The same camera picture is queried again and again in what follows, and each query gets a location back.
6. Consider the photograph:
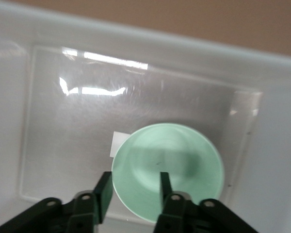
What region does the brown table cover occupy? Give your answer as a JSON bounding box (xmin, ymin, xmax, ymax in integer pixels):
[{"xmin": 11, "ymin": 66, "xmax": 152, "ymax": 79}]
[{"xmin": 21, "ymin": 0, "xmax": 291, "ymax": 59}]

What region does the small white label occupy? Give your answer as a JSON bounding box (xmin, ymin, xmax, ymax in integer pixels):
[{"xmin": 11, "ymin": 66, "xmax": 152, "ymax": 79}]
[{"xmin": 110, "ymin": 131, "xmax": 132, "ymax": 158}]

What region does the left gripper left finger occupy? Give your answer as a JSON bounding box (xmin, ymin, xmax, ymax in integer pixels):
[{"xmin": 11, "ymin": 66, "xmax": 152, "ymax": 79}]
[{"xmin": 0, "ymin": 171, "xmax": 113, "ymax": 233}]

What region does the mint green bowl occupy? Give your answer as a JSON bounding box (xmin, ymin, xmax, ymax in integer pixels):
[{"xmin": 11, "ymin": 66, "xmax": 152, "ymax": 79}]
[{"xmin": 111, "ymin": 122, "xmax": 225, "ymax": 223}]

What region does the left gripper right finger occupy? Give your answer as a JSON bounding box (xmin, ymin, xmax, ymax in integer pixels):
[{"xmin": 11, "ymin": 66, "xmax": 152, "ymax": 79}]
[{"xmin": 154, "ymin": 171, "xmax": 259, "ymax": 233}]

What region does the clear plastic box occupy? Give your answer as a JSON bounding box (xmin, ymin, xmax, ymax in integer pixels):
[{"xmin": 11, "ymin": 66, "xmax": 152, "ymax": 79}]
[{"xmin": 0, "ymin": 0, "xmax": 291, "ymax": 233}]

